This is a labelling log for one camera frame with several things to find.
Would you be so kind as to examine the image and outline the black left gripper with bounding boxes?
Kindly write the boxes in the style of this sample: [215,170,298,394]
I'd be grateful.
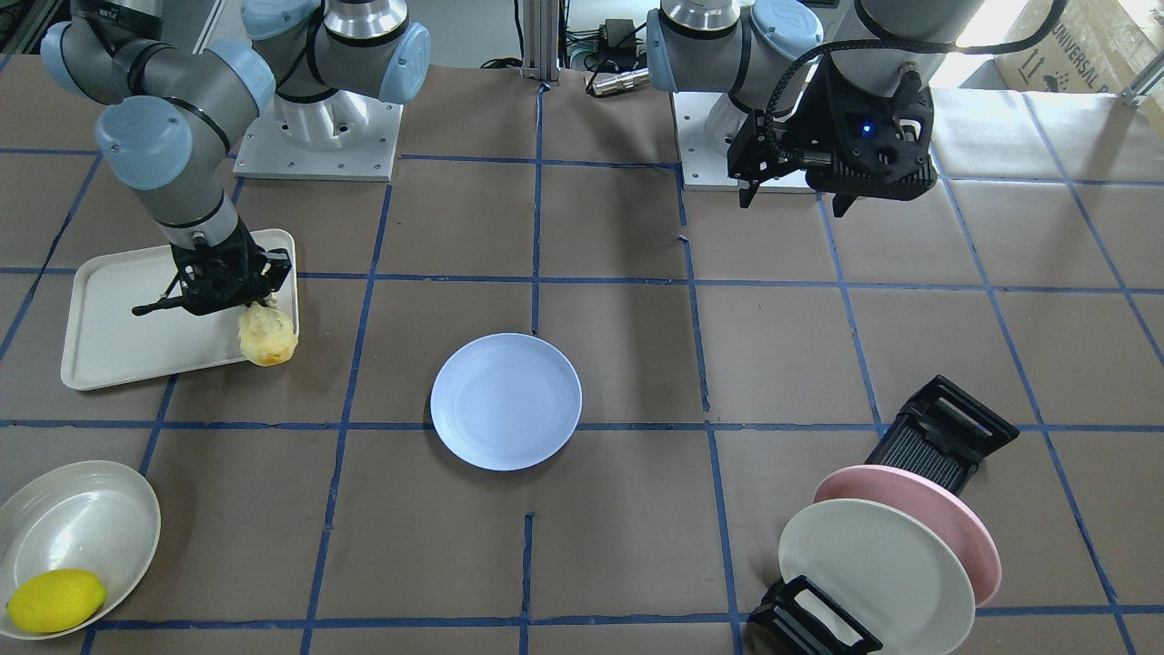
[728,59,901,218]

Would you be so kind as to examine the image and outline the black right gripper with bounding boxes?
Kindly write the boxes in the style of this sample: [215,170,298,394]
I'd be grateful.
[132,221,292,316]

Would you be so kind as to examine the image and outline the yellow bread piece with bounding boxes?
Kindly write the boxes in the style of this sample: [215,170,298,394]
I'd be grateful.
[237,304,298,368]

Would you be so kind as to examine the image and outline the light blue plate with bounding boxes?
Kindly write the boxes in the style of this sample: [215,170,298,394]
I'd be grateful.
[430,333,583,471]

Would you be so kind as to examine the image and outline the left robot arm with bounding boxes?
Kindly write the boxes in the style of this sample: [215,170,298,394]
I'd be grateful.
[646,1,978,215]

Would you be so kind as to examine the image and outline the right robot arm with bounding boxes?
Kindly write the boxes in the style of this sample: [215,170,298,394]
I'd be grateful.
[40,1,432,316]

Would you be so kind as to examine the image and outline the pink plate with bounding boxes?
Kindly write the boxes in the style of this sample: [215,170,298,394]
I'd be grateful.
[812,464,1003,607]

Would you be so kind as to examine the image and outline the white plate in rack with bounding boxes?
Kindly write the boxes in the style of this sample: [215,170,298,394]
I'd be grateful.
[778,499,975,654]

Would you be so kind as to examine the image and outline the white rectangular tray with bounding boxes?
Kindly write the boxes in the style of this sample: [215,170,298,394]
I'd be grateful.
[61,228,299,392]

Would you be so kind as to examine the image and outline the silver metal connector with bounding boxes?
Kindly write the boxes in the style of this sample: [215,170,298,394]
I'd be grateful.
[587,69,651,98]

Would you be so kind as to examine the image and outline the black power adapter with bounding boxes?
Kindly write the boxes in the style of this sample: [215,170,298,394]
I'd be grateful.
[598,17,637,58]

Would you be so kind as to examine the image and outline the white shallow bowl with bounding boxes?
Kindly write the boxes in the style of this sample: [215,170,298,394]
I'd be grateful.
[1,460,162,641]

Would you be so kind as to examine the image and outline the black dish rack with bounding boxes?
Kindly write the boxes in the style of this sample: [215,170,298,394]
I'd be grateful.
[746,376,1019,654]

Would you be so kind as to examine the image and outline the cardboard box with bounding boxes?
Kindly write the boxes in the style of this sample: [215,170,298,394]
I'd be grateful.
[995,1,1161,93]

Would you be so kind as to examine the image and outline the yellow lemon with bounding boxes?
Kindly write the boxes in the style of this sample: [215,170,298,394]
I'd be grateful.
[5,569,108,634]

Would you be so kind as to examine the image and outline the black cable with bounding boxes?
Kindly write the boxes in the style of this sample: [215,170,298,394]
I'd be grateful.
[762,0,1069,124]

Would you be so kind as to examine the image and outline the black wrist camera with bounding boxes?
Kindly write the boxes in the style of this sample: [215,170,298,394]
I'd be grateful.
[805,86,936,202]

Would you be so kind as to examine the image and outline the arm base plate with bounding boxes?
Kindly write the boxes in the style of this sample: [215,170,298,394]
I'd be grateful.
[233,91,404,183]
[670,91,819,194]

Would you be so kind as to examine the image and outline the aluminium frame post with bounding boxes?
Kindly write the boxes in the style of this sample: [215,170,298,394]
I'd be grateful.
[518,1,565,86]

